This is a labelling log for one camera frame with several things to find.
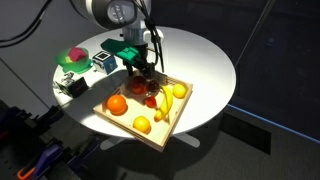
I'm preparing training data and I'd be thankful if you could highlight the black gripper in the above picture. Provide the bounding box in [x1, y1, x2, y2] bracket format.
[125, 42, 157, 81]

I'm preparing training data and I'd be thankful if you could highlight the red apple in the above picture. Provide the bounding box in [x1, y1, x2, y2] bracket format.
[129, 75, 148, 96]

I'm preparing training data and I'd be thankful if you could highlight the light wooden tray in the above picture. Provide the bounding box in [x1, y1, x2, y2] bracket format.
[92, 70, 194, 153]

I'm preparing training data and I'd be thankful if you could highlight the green plastic bowl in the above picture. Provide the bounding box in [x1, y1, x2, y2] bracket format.
[55, 47, 94, 75]

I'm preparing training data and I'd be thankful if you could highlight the dark purple plum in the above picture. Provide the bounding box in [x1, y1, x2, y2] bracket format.
[147, 80, 161, 94]

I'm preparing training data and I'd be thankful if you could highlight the small red strawberry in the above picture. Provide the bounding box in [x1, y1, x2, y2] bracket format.
[144, 96, 158, 109]

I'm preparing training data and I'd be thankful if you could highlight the blue cube with square print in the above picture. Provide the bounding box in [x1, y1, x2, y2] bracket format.
[92, 50, 119, 76]

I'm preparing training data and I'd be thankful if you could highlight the orange fruit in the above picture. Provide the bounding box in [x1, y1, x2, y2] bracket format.
[106, 94, 128, 115]

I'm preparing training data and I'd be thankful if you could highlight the yellow banana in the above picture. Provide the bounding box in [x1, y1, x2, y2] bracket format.
[153, 85, 175, 123]

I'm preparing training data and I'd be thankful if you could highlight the small yellow lemon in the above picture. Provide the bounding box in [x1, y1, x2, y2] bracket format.
[172, 83, 188, 100]

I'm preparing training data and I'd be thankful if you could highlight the round yellow fruit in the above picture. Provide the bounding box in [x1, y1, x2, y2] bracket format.
[132, 115, 152, 134]

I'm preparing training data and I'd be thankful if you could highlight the pink block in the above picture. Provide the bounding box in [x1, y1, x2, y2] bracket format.
[67, 47, 88, 63]

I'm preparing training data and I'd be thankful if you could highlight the cube with zebra print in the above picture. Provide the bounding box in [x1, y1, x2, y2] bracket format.
[52, 72, 90, 99]

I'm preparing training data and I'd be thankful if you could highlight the white table base foot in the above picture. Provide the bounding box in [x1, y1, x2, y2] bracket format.
[173, 132, 201, 149]
[99, 136, 127, 151]

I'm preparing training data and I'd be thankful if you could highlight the black equipment rack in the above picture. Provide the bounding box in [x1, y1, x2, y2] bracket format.
[0, 99, 101, 180]

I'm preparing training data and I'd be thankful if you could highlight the orange and blue clamp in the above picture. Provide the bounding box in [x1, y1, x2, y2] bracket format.
[17, 143, 65, 180]

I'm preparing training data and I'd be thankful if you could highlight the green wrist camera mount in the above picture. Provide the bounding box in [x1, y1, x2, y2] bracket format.
[100, 38, 145, 66]

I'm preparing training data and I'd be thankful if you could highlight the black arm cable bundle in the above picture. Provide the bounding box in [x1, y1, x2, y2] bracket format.
[132, 0, 165, 74]

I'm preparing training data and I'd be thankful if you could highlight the black hanging cable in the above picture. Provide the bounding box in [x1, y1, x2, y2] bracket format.
[0, 0, 54, 48]

